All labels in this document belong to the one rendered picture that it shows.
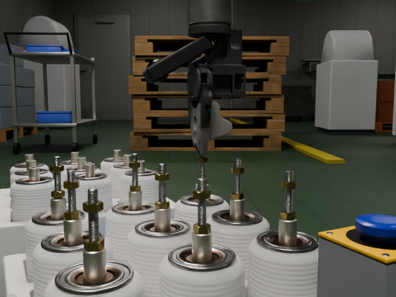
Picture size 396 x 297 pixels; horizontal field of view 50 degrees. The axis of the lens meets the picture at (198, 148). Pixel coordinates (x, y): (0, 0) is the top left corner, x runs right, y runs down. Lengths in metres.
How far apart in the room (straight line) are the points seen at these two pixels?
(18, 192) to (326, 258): 0.70
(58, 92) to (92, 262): 6.01
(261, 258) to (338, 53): 5.04
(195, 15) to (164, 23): 8.54
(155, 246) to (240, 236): 0.12
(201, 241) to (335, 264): 0.16
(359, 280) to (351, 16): 9.63
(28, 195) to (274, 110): 2.84
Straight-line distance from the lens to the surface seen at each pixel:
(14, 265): 0.71
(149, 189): 0.98
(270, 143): 3.56
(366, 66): 5.54
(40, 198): 0.94
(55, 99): 6.42
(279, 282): 0.51
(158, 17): 9.27
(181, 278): 0.45
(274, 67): 3.58
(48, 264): 0.53
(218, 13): 0.70
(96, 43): 9.30
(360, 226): 0.36
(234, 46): 0.72
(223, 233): 0.60
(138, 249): 0.56
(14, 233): 0.92
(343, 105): 5.44
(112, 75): 9.19
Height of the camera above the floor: 0.43
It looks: 7 degrees down
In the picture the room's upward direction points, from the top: straight up
